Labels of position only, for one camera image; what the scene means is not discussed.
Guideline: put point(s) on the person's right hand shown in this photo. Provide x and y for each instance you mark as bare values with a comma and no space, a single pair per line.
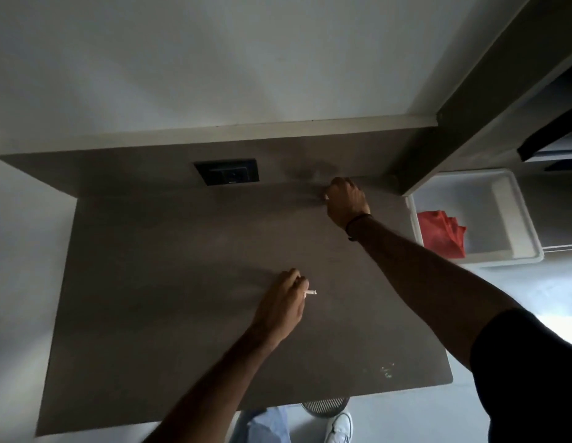
348,202

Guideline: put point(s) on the person's left hand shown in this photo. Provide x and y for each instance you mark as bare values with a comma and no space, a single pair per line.
279,309

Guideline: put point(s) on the person's left fingers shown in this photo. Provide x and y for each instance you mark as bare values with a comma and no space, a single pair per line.
296,283

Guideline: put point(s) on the person's right fingers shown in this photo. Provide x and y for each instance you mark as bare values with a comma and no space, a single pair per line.
337,186

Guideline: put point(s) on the person's left forearm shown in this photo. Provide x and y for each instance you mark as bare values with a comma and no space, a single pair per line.
212,396

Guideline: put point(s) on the person's right forearm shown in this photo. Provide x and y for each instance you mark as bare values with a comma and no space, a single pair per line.
429,281

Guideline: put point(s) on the black wristband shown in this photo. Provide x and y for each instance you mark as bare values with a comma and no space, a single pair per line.
357,220

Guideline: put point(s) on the black power socket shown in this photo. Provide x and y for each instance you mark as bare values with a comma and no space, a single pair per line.
227,172

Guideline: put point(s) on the red cloth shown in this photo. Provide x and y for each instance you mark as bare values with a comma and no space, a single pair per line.
443,232

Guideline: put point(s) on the metal mesh waste basket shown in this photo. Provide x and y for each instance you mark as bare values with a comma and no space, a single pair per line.
325,405

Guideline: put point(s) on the light blue trouser leg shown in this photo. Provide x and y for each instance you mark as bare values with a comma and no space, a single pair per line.
263,426

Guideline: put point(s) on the white shoe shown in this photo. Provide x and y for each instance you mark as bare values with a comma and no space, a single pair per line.
340,429

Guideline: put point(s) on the white plastic bin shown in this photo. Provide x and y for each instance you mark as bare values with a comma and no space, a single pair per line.
512,216

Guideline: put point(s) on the grey shelf unit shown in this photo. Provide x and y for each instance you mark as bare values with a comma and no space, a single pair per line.
498,96

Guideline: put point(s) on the black sleeve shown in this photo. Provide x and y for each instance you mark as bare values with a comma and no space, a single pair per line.
530,378

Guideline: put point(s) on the thin metal rail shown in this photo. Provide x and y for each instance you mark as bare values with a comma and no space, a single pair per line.
562,248

